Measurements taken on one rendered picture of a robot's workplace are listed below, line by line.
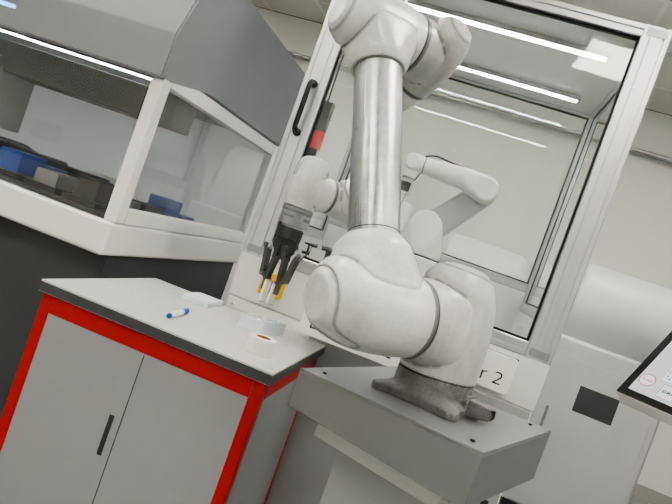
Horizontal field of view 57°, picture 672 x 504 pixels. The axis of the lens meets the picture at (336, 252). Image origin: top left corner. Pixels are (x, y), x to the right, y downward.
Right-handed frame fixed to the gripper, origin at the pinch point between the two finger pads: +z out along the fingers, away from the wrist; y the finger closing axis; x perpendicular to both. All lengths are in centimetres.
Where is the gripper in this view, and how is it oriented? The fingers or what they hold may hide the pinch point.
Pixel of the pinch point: (268, 292)
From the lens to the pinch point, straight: 182.6
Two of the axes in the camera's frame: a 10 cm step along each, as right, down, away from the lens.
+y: 8.4, 3.1, -4.4
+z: -3.4, 9.4, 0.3
